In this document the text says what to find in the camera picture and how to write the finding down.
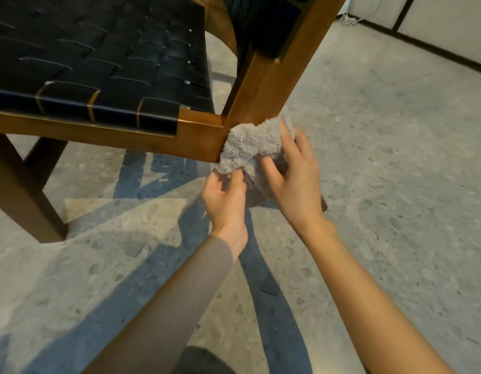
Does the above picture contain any person's right hand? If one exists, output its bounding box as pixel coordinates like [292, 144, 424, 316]
[258, 121, 337, 240]

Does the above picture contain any wooden chair black woven seat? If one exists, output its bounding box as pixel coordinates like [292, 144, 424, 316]
[0, 0, 348, 244]

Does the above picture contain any person's left hand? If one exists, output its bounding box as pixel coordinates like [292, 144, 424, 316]
[201, 169, 249, 262]

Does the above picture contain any grey fluffy cleaning cloth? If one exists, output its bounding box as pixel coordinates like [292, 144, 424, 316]
[214, 115, 296, 209]

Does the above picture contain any person's left forearm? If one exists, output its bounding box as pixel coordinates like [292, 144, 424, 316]
[82, 234, 236, 374]

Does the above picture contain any person's right forearm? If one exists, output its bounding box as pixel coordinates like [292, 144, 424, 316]
[303, 220, 456, 374]

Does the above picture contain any white cable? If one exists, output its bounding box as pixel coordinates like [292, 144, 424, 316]
[337, 0, 381, 27]

